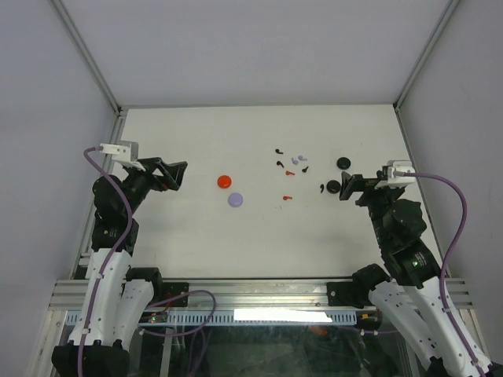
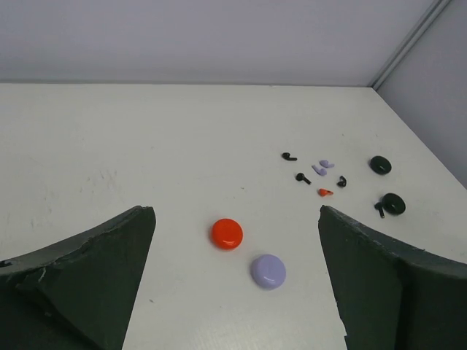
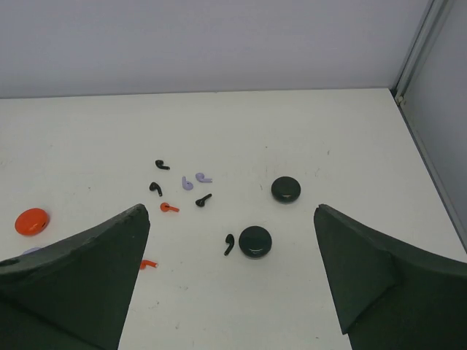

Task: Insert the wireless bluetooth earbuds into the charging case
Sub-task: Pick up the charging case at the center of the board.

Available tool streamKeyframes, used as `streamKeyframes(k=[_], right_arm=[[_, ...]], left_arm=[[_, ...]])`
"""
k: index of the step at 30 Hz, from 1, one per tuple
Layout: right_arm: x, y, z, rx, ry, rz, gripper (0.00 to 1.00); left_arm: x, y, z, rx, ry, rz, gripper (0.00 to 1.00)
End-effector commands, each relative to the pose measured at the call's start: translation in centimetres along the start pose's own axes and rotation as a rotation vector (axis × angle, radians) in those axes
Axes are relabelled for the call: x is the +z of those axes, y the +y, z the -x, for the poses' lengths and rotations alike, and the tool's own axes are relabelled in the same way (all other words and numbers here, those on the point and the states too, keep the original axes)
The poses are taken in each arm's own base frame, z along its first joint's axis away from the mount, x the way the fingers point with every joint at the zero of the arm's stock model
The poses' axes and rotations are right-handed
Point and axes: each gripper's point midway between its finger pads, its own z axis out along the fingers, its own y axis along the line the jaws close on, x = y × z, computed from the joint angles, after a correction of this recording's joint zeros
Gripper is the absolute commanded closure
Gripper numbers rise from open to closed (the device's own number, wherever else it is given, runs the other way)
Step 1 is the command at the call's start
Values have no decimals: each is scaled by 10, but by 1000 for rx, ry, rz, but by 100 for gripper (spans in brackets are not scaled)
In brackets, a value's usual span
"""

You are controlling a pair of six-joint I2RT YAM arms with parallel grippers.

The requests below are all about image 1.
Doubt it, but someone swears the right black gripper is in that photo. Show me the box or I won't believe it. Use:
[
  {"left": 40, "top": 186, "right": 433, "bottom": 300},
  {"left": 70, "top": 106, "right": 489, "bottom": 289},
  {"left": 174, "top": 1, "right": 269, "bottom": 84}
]
[{"left": 338, "top": 170, "right": 402, "bottom": 246}]

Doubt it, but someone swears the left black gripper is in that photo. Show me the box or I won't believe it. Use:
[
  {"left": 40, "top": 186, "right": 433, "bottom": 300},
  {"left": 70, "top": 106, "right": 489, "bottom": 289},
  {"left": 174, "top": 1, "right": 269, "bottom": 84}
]
[{"left": 122, "top": 156, "right": 186, "bottom": 217}]

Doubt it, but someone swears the purple charging case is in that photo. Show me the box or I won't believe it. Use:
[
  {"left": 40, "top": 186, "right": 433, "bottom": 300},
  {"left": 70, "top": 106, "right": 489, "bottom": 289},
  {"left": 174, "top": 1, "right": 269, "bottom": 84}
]
[{"left": 228, "top": 192, "right": 244, "bottom": 208}]

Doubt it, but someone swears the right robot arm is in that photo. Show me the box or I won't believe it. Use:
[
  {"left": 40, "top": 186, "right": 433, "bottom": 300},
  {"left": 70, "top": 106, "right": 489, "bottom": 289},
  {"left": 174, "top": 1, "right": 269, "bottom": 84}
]
[{"left": 337, "top": 161, "right": 492, "bottom": 376}]

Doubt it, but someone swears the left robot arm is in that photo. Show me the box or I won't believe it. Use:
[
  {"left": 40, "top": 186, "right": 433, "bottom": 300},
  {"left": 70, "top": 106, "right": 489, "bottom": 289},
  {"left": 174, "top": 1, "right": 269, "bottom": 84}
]
[{"left": 51, "top": 157, "right": 188, "bottom": 376}]

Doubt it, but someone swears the black charging case lower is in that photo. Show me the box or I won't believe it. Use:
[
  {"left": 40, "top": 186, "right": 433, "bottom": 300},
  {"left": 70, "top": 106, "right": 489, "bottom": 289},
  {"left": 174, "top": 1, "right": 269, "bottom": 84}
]
[{"left": 325, "top": 180, "right": 341, "bottom": 194}]

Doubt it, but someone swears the black charging case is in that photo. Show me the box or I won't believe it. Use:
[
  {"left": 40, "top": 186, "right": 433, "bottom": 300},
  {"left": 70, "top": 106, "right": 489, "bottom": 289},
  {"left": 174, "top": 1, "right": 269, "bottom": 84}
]
[
  {"left": 336, "top": 156, "right": 351, "bottom": 170},
  {"left": 325, "top": 180, "right": 341, "bottom": 194}
]

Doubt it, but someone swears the black charging case upper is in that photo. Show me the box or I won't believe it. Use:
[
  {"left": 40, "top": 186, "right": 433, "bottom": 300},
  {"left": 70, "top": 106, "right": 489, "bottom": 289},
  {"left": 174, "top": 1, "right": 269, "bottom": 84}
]
[{"left": 336, "top": 156, "right": 351, "bottom": 170}]

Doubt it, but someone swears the red charging case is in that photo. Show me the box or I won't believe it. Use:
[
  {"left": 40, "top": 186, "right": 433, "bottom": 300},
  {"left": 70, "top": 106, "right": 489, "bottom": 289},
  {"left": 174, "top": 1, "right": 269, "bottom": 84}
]
[{"left": 217, "top": 175, "right": 232, "bottom": 189}]

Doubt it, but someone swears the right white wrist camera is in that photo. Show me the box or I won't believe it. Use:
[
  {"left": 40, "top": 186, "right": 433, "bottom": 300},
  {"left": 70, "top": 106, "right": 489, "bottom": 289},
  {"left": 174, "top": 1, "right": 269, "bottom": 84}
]
[{"left": 376, "top": 160, "right": 416, "bottom": 189}]

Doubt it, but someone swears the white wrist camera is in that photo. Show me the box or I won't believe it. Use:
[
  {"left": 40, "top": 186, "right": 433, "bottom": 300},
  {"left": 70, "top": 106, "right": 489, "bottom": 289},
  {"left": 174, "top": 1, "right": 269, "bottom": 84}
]
[
  {"left": 98, "top": 141, "right": 145, "bottom": 171},
  {"left": 376, "top": 160, "right": 416, "bottom": 189}
]

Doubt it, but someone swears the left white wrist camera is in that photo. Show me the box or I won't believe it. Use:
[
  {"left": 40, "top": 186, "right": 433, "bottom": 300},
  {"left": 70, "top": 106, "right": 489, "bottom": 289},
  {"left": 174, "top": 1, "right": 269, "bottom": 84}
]
[{"left": 98, "top": 141, "right": 145, "bottom": 171}]

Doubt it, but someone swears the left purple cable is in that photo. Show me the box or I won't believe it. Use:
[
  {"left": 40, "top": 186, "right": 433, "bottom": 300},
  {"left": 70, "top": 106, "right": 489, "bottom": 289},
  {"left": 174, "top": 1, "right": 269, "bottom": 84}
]
[{"left": 76, "top": 146, "right": 217, "bottom": 377}]

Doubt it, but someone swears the purple cable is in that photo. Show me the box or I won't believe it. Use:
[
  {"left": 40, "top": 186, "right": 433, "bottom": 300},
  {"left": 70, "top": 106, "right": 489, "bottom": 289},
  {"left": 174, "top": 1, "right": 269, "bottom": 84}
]
[
  {"left": 395, "top": 168, "right": 488, "bottom": 370},
  {"left": 76, "top": 146, "right": 217, "bottom": 377}
]

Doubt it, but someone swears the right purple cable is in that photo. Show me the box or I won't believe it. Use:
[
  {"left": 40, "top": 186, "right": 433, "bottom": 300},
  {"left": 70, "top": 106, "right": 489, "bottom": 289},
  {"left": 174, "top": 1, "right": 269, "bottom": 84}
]
[{"left": 395, "top": 168, "right": 488, "bottom": 370}]

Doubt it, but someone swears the slotted cable duct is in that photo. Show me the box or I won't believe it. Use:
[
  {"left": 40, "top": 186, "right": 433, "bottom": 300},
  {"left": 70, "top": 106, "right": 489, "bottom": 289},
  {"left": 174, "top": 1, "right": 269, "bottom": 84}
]
[{"left": 64, "top": 309, "right": 358, "bottom": 327}]

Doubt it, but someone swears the aluminium mounting rail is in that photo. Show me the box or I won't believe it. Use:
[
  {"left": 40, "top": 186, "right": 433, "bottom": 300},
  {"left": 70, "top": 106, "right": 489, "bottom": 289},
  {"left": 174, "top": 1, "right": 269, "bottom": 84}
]
[{"left": 49, "top": 278, "right": 474, "bottom": 311}]

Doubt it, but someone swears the left aluminium frame post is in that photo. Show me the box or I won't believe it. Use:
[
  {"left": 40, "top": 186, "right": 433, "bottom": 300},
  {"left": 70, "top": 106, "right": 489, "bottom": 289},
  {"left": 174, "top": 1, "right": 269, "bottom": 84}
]
[{"left": 48, "top": 0, "right": 123, "bottom": 117}]

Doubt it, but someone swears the aluminium frame post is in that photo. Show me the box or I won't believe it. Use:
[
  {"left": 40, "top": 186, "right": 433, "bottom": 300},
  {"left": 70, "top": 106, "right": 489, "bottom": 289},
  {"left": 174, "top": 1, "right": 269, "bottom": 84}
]
[
  {"left": 48, "top": 0, "right": 123, "bottom": 117},
  {"left": 393, "top": 0, "right": 461, "bottom": 112}
]

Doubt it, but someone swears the right aluminium frame post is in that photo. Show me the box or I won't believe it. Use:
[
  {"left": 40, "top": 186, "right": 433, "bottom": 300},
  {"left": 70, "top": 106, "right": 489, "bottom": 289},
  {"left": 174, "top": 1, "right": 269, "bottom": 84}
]
[{"left": 393, "top": 0, "right": 461, "bottom": 112}]

